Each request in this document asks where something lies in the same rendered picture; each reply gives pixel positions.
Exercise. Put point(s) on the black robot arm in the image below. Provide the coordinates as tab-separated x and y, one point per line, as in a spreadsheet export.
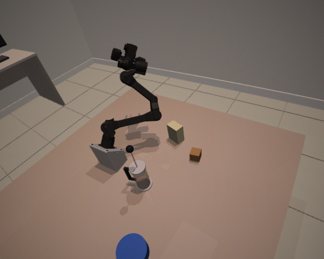
126	77

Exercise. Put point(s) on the glass french press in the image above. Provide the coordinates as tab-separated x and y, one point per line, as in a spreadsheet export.
138	172

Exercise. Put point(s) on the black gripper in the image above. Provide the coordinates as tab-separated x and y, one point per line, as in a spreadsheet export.
116	55

